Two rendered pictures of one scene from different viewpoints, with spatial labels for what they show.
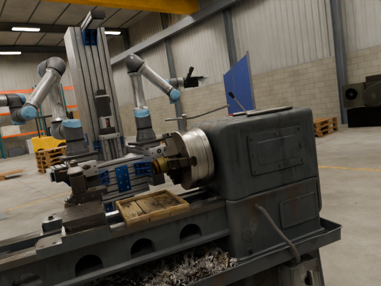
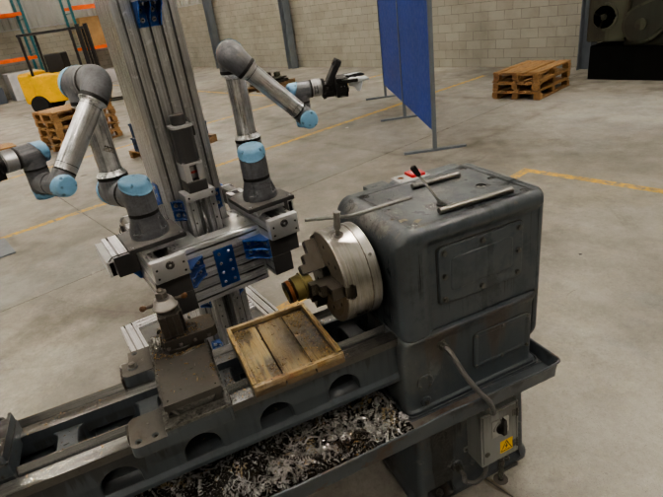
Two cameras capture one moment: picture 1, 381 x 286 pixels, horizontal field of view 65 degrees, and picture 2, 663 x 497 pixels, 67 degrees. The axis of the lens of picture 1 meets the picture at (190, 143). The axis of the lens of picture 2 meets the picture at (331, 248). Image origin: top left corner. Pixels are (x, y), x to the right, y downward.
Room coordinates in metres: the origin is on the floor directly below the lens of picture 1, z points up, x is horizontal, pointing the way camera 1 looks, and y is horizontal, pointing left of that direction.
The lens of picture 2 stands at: (0.09, 0.04, 1.90)
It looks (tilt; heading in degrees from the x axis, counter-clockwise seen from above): 26 degrees down; 0
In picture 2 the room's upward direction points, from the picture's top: 8 degrees counter-clockwise
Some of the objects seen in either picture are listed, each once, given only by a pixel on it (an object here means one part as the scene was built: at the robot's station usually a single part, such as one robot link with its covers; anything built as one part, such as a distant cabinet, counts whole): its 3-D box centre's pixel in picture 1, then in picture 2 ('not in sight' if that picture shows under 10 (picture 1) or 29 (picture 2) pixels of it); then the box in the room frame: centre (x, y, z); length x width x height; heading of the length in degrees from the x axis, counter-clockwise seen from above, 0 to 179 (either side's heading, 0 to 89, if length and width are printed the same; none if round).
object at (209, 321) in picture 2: (86, 195); (184, 335); (1.45, 0.55, 0.99); 0.20 x 0.10 x 0.05; 111
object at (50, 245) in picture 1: (73, 223); (172, 382); (1.35, 0.60, 0.90); 0.47 x 0.30 x 0.06; 21
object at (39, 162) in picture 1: (59, 158); (78, 124); (10.23, 4.57, 0.36); 1.26 x 0.86 x 0.73; 140
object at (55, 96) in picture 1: (56, 100); (101, 139); (2.05, 0.86, 1.54); 0.15 x 0.12 x 0.55; 51
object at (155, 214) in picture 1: (149, 205); (282, 344); (1.48, 0.25, 0.89); 0.36 x 0.30 x 0.04; 21
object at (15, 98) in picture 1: (14, 100); (31, 155); (1.85, 1.02, 1.56); 0.11 x 0.08 x 0.09; 141
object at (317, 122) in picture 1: (315, 127); (531, 79); (8.93, -3.82, 0.22); 1.25 x 0.86 x 0.44; 131
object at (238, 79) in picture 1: (237, 107); (400, 41); (8.36, -1.47, 1.18); 4.12 x 0.80 x 2.35; 0
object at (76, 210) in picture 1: (82, 209); (182, 361); (1.38, 0.56, 0.95); 0.43 x 0.17 x 0.05; 21
